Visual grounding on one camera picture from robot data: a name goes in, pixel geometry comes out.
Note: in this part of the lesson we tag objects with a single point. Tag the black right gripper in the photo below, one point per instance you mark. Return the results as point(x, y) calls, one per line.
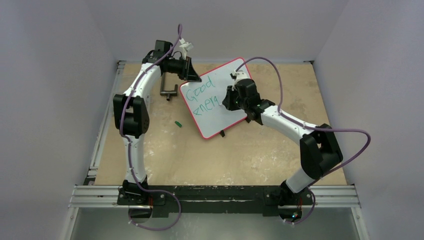
point(228, 100)

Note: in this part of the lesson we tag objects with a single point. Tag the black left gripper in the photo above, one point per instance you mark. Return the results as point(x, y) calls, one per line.
point(188, 72)

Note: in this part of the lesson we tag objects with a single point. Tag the pink framed whiteboard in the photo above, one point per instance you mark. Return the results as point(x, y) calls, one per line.
point(203, 98)

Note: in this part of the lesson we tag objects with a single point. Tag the green marker cap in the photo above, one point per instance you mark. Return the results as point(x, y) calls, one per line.
point(178, 124)

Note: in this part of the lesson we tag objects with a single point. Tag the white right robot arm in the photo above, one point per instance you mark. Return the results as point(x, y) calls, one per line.
point(319, 148)

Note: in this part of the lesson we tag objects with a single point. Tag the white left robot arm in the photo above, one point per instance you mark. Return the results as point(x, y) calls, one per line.
point(131, 109)

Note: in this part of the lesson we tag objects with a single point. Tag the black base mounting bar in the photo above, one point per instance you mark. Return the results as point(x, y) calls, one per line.
point(220, 199)

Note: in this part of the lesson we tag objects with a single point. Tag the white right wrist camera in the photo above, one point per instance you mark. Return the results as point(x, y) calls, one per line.
point(237, 76)

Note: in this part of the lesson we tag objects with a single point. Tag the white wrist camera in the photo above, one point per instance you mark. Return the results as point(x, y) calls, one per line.
point(237, 76)
point(185, 47)

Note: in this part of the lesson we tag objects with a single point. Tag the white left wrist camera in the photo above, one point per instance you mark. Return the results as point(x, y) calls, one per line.
point(185, 47)

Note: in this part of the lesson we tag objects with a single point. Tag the dark metal pipe bracket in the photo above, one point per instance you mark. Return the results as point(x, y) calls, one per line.
point(167, 93)

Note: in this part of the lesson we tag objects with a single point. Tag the aluminium frame rail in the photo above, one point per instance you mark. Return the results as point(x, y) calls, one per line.
point(239, 168)

